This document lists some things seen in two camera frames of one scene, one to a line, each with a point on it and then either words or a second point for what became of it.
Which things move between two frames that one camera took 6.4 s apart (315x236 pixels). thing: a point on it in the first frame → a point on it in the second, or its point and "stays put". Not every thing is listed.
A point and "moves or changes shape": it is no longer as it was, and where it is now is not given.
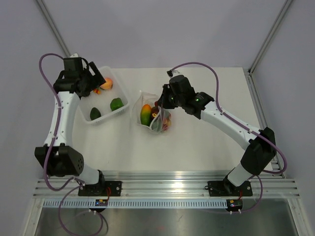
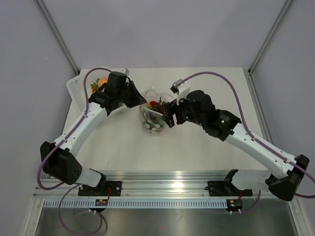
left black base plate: x=107 y=188 stays put
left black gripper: x=97 y=80 → x=137 y=98
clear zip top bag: x=147 y=112 moves or changes shape
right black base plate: x=226 y=188 stays put
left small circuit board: x=100 y=202 stays put
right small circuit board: x=234 y=204 stays put
